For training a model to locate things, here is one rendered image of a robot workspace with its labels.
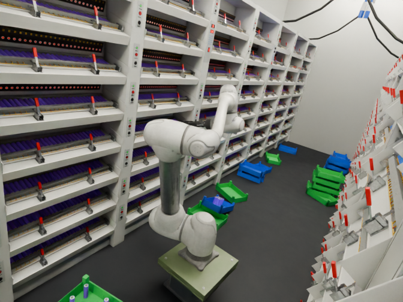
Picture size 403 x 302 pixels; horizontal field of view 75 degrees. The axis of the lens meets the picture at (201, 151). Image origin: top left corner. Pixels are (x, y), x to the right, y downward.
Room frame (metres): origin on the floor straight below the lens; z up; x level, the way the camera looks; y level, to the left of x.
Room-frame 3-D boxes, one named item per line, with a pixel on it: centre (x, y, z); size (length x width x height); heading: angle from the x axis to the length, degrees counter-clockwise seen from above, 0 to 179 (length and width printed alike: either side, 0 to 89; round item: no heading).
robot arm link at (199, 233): (1.24, -0.09, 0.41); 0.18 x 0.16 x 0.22; 76
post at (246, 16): (2.74, -0.16, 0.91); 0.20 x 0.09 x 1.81; 60
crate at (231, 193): (2.50, -0.39, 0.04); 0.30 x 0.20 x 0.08; 36
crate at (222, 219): (1.98, -0.16, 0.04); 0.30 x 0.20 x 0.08; 60
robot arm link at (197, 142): (1.06, 0.01, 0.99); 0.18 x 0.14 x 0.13; 166
